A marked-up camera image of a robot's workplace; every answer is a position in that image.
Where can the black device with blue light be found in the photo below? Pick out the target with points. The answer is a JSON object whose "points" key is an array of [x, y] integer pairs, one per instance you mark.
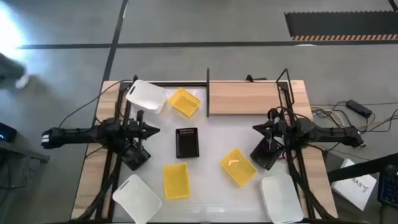
{"points": [[7, 132]]}

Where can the black mat with hazard stripes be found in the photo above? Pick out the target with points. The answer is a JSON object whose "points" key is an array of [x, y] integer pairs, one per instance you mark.
{"points": [[342, 23]]}

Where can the small red tag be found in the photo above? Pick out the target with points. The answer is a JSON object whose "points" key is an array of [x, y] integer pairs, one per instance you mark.
{"points": [[282, 159]]}

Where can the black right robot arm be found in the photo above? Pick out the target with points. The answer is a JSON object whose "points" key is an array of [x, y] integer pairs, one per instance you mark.
{"points": [[329, 133]]}

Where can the grey metal stand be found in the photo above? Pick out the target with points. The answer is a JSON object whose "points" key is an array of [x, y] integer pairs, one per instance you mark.
{"points": [[18, 152]]}

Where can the black keyboard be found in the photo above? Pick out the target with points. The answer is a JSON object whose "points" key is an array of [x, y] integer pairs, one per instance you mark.
{"points": [[388, 186]]}

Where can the black metal beam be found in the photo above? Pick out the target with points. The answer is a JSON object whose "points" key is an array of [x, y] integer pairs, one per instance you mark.
{"points": [[360, 169]]}

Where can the black plastic basket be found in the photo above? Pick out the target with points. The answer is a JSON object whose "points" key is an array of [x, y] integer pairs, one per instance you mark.
{"points": [[136, 159], [264, 158], [187, 143]]}

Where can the black power adapter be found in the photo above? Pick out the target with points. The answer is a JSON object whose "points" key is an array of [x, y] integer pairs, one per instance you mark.
{"points": [[359, 108]]}

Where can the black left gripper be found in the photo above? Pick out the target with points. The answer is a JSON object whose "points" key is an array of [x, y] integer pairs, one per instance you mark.
{"points": [[136, 130]]}

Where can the white plastic bin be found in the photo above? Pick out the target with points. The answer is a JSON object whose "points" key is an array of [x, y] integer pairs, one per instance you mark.
{"points": [[136, 199], [146, 95], [280, 199]]}

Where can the white printed cardboard box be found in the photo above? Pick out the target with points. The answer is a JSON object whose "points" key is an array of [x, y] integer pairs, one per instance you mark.
{"points": [[353, 183]]}

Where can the person's leg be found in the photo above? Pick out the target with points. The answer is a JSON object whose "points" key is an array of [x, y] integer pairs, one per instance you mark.
{"points": [[11, 70]]}

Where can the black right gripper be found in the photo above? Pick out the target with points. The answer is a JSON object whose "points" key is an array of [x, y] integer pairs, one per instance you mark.
{"points": [[280, 130]]}

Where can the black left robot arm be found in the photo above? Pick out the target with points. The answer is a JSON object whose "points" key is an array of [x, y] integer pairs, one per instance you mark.
{"points": [[77, 135]]}

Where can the black aluminium rig frame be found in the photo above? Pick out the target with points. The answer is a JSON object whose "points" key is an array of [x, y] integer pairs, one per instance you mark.
{"points": [[180, 84]]}

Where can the yellow plastic basket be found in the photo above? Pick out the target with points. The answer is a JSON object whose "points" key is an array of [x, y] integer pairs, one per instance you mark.
{"points": [[185, 102], [239, 169], [176, 182]]}

